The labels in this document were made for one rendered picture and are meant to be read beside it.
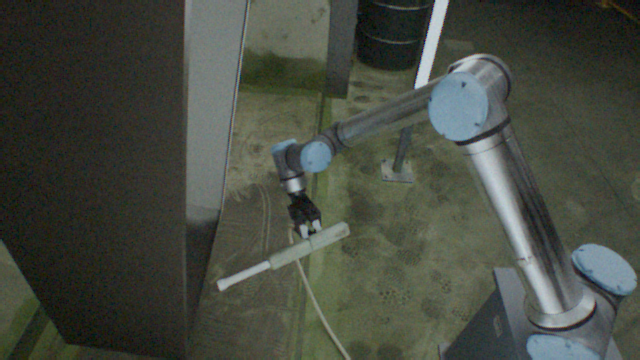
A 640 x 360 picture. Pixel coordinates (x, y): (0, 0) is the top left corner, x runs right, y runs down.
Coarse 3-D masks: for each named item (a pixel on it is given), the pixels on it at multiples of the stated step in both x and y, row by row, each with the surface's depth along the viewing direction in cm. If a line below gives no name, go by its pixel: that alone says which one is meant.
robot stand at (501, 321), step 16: (496, 272) 115; (512, 272) 115; (496, 288) 115; (512, 288) 111; (496, 304) 114; (512, 304) 107; (480, 320) 124; (496, 320) 113; (512, 320) 103; (464, 336) 136; (480, 336) 122; (496, 336) 112; (512, 336) 100; (528, 336) 100; (448, 352) 150; (464, 352) 134; (480, 352) 121; (496, 352) 110; (512, 352) 101; (528, 352) 96; (608, 352) 97
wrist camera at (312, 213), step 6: (294, 198) 128; (300, 198) 128; (306, 198) 128; (300, 204) 126; (306, 204) 126; (312, 204) 126; (306, 210) 124; (312, 210) 123; (318, 210) 124; (306, 216) 124; (312, 216) 122; (318, 216) 123
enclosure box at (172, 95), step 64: (0, 0) 36; (64, 0) 36; (128, 0) 36; (192, 0) 93; (0, 64) 41; (64, 64) 41; (128, 64) 41; (192, 64) 106; (0, 128) 47; (64, 128) 47; (128, 128) 47; (192, 128) 122; (0, 192) 57; (64, 192) 56; (128, 192) 56; (192, 192) 144; (64, 256) 69; (128, 256) 68; (192, 256) 133; (64, 320) 90; (128, 320) 89; (192, 320) 117
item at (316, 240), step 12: (336, 228) 131; (348, 228) 133; (300, 240) 129; (312, 240) 127; (324, 240) 129; (336, 240) 132; (276, 252) 124; (288, 252) 124; (300, 252) 126; (264, 264) 122; (276, 264) 122; (240, 276) 118
